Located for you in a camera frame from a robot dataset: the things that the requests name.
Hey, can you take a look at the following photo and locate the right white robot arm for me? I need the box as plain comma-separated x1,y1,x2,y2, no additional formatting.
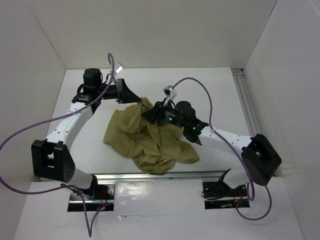
141,101,282,196

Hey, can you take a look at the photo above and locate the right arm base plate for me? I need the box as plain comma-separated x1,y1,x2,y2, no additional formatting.
200,181,250,210

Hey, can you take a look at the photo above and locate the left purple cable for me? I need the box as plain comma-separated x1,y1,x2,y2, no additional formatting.
0,52,118,238

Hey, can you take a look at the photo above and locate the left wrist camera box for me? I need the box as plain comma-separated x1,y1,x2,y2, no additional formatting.
114,62,124,74

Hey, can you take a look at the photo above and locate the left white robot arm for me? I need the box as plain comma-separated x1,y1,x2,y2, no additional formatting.
31,63,142,200

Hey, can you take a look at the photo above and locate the olive tan jacket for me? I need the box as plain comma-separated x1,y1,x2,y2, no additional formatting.
103,97,200,174

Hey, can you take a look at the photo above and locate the aluminium rail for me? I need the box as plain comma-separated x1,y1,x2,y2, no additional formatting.
95,170,226,181
231,68,275,178

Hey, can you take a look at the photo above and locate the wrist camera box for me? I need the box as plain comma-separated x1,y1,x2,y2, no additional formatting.
163,85,177,101
114,62,124,74

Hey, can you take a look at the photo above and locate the right side aluminium rail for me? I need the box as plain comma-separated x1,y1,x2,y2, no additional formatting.
231,68,275,178

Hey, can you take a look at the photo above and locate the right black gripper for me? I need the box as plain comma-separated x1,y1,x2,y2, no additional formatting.
141,97,186,130

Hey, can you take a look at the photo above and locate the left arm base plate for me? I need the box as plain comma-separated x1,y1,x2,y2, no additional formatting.
67,181,116,213

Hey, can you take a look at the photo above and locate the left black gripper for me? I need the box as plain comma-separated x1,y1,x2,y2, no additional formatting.
95,78,141,104

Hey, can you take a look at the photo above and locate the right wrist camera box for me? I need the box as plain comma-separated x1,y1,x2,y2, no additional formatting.
163,85,177,101

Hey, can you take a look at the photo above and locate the front aluminium rail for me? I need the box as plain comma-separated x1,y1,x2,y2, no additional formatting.
95,170,226,181

